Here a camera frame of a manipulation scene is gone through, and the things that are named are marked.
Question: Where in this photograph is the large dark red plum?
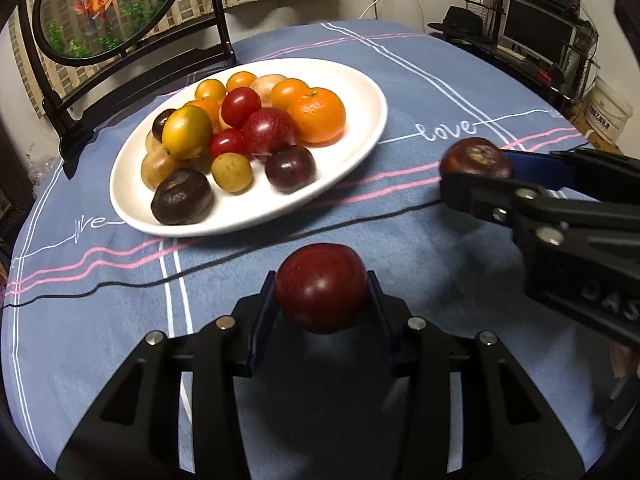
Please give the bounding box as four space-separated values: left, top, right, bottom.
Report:
276 243 367 335

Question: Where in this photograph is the dark maroon wrinkled fruit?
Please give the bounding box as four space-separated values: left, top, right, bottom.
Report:
439 138 514 179

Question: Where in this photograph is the small dark plum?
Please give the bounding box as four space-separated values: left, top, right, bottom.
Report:
265 145 317 193

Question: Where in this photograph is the small olive yellow fruit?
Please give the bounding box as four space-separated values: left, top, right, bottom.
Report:
212 153 254 194

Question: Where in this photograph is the dark brown purple fruit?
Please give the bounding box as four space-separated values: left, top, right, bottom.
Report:
151 168 214 226

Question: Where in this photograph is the small red cherry tomato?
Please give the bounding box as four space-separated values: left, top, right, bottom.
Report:
209 129 250 159

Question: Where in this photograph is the tan oblong fruit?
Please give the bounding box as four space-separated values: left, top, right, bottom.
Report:
141 148 184 192

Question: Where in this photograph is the yellow green tomato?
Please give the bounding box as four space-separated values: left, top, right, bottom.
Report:
163 105 213 159

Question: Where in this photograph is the small brown fruit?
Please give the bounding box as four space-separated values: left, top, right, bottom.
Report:
145 131 163 153

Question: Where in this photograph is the pale yellow potato fruit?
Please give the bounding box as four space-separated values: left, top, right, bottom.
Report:
250 74 286 107

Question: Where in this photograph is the yellow orange tomato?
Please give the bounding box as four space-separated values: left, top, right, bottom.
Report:
194 78 227 103

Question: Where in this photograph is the small orange tangerine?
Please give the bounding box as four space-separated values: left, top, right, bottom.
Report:
226 70 257 92

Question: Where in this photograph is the person's right hand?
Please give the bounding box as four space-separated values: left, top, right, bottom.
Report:
611 342 640 378

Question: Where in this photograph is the white plastic bucket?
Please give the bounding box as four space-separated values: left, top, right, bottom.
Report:
584 76 634 144

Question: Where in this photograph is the computer monitor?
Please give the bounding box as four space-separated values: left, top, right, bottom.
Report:
501 0 575 64

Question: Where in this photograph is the blue striped tablecloth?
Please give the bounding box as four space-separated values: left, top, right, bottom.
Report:
0 18 622 480

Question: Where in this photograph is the round goldfish screen ornament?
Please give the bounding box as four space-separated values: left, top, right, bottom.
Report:
16 0 238 178

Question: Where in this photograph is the black cable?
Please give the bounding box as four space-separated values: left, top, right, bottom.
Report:
0 198 444 309

